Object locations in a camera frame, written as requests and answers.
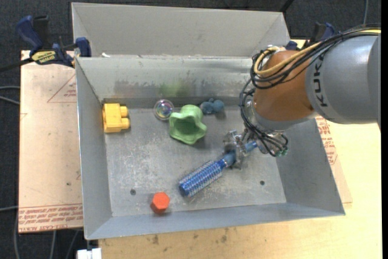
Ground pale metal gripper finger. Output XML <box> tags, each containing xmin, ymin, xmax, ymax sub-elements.
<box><xmin>232</xmin><ymin>149</ymin><xmax>253</xmax><ymax>170</ymax></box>
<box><xmin>223</xmin><ymin>129</ymin><xmax>247</xmax><ymax>149</ymax></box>

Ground blue round hair brush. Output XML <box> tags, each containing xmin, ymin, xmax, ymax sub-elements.
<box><xmin>178</xmin><ymin>140</ymin><xmax>258</xmax><ymax>198</ymax></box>

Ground dark blue toy animal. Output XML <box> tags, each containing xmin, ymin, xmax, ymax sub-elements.
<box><xmin>199</xmin><ymin>98</ymin><xmax>226</xmax><ymax>115</ymax></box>

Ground green star-shaped cup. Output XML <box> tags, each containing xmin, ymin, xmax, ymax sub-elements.
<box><xmin>168</xmin><ymin>104</ymin><xmax>208</xmax><ymax>146</ymax></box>

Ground clear iridescent ball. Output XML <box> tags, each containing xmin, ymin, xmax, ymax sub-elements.
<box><xmin>153</xmin><ymin>99</ymin><xmax>175</xmax><ymax>122</ymax></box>

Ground grey metal bin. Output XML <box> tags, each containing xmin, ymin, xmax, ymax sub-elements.
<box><xmin>71</xmin><ymin>2</ymin><xmax>346</xmax><ymax>241</ymax></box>

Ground orange hexagonal block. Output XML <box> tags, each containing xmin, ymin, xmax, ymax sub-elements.
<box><xmin>150</xmin><ymin>191</ymin><xmax>172</xmax><ymax>215</ymax></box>

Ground yellow toy brick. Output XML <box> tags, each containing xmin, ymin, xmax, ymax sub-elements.
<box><xmin>102</xmin><ymin>103</ymin><xmax>131</xmax><ymax>133</ymax></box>

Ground brown cardboard board red print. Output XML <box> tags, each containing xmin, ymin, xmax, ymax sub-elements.
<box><xmin>18</xmin><ymin>50</ymin><xmax>354</xmax><ymax>235</ymax></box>

